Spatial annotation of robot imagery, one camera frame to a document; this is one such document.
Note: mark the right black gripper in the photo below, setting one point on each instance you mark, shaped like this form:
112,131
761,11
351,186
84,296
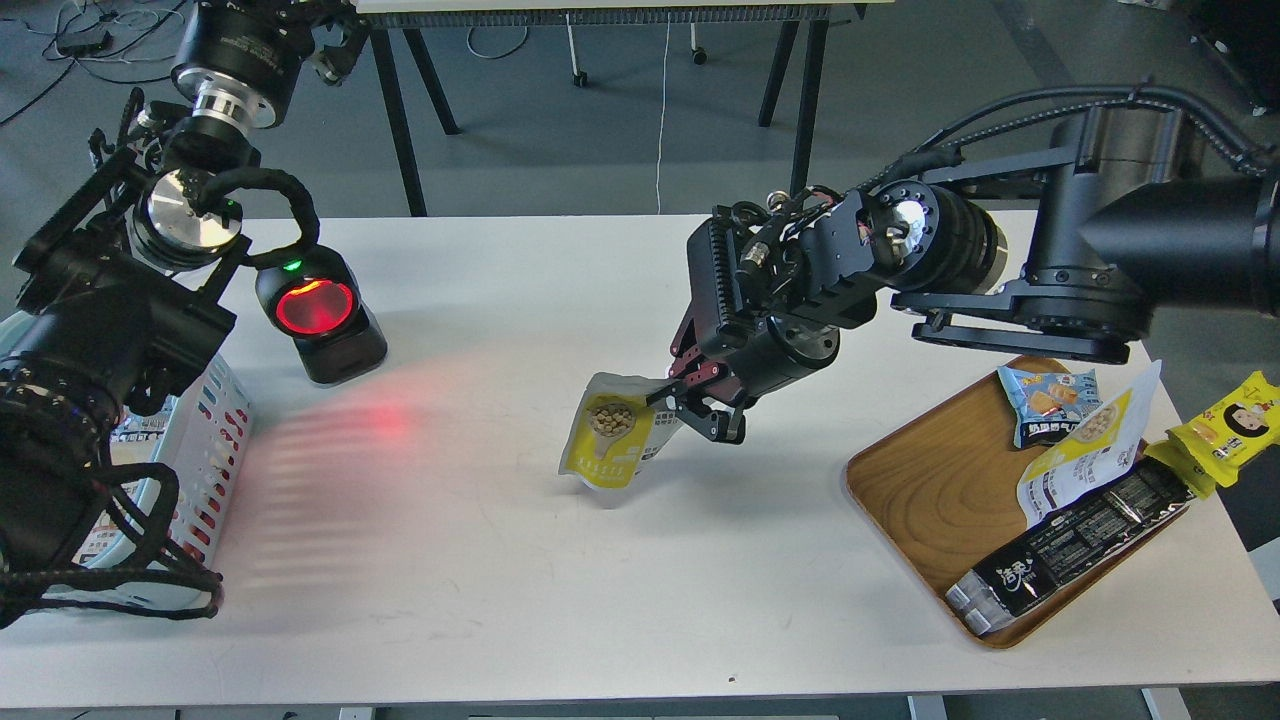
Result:
750,327

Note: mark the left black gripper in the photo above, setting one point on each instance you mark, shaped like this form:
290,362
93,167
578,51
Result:
239,62

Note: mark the yellow white snack pouch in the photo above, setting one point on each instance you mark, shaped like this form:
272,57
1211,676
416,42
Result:
615,432
1101,449

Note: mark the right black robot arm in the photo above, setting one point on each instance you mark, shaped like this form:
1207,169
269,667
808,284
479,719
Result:
1051,223

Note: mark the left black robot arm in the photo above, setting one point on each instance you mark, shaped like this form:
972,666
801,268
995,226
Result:
123,300

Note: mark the blue snack packet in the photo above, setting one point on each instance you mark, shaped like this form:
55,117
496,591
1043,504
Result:
1048,406

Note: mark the black long snack package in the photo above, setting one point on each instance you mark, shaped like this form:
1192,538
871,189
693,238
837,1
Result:
1067,545

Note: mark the light blue plastic basket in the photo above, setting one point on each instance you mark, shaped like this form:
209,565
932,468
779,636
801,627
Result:
180,480

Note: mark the yellow cartoon face snack packet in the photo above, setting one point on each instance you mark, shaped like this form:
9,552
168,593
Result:
1208,451

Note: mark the black barcode scanner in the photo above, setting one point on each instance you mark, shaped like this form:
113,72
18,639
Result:
314,298

